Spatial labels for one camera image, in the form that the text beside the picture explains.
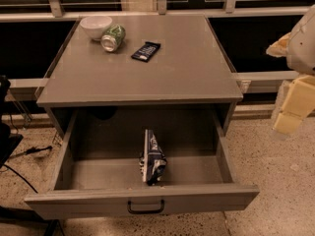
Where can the dark blue candy bar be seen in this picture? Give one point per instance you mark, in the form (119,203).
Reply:
(146,52)

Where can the green soda can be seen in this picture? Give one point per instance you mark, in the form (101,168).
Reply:
(112,38)

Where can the grey cabinet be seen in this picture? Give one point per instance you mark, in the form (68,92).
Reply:
(189,67)

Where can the black drawer handle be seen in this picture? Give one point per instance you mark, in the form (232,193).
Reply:
(142,209)

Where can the metal window railing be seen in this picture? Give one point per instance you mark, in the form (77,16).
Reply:
(152,8)

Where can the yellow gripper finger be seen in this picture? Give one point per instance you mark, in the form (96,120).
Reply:
(298,103)
(279,48)

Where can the blue chip bag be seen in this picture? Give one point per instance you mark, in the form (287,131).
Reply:
(152,161)

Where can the open grey top drawer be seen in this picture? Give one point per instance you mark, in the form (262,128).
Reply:
(98,172)

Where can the white bowl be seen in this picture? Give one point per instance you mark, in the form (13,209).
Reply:
(95,26)

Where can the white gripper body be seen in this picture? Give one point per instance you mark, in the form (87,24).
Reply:
(303,48)

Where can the black equipment at left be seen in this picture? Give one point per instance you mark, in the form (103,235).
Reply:
(8,141)

